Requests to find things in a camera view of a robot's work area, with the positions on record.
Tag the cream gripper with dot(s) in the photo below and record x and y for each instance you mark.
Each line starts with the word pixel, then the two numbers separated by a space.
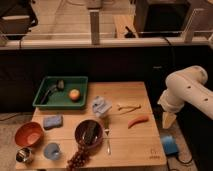
pixel 168 119

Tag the silver fork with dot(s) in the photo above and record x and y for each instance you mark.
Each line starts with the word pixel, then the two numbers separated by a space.
pixel 107 130

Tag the dark purple bowl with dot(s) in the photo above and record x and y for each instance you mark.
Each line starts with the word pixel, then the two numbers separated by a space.
pixel 89 133

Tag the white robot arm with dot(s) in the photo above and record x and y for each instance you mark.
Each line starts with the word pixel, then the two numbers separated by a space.
pixel 185 86

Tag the red bowl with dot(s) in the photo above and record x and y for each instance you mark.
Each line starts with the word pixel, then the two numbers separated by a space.
pixel 29 134

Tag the blue object on floor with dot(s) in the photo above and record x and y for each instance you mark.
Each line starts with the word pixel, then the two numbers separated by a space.
pixel 169 145

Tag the crumpled blue white cloth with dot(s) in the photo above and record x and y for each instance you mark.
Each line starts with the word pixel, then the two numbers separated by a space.
pixel 100 106

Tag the orange peach fruit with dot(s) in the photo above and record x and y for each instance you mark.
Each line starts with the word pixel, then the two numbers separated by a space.
pixel 74 94

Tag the green plastic tray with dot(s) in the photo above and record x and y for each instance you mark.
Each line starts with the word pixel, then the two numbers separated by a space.
pixel 59 99

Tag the purple grape bunch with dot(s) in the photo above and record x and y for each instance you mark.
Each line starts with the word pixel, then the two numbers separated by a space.
pixel 80 158

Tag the blue sponge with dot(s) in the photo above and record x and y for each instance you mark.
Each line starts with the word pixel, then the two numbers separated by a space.
pixel 52 122

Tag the black dish brush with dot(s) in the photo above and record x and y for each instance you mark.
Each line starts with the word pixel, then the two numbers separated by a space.
pixel 58 86

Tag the blue plastic cup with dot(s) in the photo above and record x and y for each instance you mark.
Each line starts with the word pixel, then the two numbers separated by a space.
pixel 52 151

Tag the silver metal cup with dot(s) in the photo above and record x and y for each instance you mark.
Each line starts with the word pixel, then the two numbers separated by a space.
pixel 24 155

